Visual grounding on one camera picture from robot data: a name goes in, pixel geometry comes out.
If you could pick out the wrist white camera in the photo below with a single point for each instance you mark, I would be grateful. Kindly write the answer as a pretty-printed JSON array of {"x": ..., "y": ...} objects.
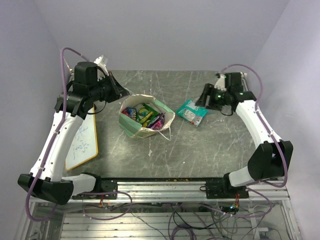
[
  {"x": 221, "y": 82},
  {"x": 102, "y": 61}
]

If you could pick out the teal snack packet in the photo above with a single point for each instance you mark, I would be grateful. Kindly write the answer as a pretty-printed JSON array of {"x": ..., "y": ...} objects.
[{"x": 192, "y": 113}]

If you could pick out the pink magenta snack packet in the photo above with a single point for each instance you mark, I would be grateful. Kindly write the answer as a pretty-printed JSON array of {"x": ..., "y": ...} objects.
[{"x": 157, "y": 122}]

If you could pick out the green white paper bag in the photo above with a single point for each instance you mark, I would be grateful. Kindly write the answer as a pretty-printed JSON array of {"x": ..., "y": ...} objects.
[{"x": 134, "y": 129}]

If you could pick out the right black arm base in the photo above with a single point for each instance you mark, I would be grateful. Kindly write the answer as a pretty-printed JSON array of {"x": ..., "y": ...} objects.
[{"x": 220, "y": 188}]

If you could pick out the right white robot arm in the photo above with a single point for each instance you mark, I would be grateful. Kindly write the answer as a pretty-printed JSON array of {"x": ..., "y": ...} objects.
[{"x": 272, "y": 155}]

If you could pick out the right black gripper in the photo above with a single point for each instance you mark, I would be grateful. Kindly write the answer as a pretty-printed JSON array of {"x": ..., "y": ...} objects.
[{"x": 208, "y": 90}]

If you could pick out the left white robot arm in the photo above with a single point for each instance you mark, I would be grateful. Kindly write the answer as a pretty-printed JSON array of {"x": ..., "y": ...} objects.
[{"x": 45, "y": 179}]

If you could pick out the small whiteboard orange frame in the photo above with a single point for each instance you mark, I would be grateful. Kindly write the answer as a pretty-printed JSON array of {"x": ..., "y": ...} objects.
[{"x": 84, "y": 146}]

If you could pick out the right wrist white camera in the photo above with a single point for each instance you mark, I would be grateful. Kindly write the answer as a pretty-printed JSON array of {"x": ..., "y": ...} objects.
[{"x": 221, "y": 82}]

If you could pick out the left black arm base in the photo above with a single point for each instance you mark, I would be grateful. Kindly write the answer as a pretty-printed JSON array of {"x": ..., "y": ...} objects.
[{"x": 106, "y": 189}]

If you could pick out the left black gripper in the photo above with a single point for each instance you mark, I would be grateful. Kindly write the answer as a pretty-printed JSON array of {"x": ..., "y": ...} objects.
[{"x": 118, "y": 89}]

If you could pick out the blue red snack packet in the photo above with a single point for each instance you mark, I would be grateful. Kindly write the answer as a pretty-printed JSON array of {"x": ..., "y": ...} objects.
[{"x": 130, "y": 112}]

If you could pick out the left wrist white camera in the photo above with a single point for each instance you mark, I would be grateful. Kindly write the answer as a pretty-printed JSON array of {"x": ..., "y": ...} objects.
[{"x": 102, "y": 61}]

